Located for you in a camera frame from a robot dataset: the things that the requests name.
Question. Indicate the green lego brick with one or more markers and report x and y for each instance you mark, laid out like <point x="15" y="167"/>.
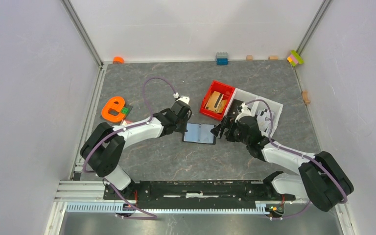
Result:
<point x="126" y="110"/>

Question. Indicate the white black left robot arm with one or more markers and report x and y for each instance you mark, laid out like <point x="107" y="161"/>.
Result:
<point x="103" y="149"/>

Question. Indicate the orange letter toy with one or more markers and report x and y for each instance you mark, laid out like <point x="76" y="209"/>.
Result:
<point x="112" y="109"/>

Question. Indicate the white cards in bin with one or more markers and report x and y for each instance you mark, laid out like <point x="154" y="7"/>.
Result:
<point x="265" y="121"/>

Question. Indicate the white plastic bin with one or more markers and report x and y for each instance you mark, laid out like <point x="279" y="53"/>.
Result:
<point x="240" y="96"/>
<point x="271" y="106"/>

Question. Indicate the orange round toy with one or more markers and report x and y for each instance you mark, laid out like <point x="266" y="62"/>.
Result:
<point x="118" y="60"/>

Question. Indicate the green pink lego stack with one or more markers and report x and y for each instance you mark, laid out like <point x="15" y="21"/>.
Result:
<point x="294" y="58"/>

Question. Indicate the pink wooden block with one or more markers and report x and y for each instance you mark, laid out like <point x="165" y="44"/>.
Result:
<point x="125" y="122"/>

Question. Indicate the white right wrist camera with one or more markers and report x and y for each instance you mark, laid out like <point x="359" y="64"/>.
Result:
<point x="243" y="111"/>

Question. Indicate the blue grey lego block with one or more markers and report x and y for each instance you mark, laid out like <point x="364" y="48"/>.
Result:
<point x="222" y="58"/>

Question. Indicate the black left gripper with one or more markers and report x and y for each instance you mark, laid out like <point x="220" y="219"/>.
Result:
<point x="183" y="128"/>

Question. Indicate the red plastic bin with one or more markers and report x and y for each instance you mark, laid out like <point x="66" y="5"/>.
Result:
<point x="225" y="89"/>

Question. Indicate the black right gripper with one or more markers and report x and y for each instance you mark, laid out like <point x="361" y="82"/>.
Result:
<point x="228" y="134"/>

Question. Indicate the curved wooden arch block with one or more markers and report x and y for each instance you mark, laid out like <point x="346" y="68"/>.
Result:
<point x="305" y="98"/>

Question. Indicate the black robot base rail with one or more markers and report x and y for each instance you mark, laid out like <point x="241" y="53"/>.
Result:
<point x="236" y="194"/>

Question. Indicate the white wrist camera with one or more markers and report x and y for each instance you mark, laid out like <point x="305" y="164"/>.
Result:
<point x="243" y="111"/>
<point x="183" y="98"/>

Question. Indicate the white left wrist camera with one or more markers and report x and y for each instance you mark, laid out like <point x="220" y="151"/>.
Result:
<point x="183" y="98"/>

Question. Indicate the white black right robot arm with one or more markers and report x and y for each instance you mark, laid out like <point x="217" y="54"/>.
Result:
<point x="319" y="177"/>

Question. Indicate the stack of gold credit cards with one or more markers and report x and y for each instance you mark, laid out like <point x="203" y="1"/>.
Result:
<point x="216" y="102"/>

